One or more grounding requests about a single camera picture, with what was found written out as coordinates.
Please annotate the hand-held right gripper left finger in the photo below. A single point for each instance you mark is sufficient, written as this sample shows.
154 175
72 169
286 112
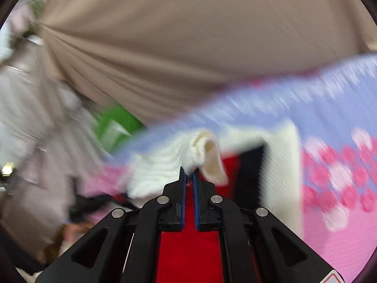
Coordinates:
183 190

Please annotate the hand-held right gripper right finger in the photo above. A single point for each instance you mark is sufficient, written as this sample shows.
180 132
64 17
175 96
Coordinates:
195 191

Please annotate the white knitted sweater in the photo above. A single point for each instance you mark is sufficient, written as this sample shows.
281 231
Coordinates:
165 159

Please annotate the green cushion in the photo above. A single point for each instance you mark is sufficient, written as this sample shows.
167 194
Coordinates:
116 123

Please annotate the beige curtain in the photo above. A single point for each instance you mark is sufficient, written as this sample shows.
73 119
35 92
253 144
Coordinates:
191 41

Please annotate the pink and blue floral blanket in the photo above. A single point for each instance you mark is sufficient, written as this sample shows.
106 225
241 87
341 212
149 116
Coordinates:
338 109

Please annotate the silvery white curtain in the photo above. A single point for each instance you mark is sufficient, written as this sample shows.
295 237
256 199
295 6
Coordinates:
32 118

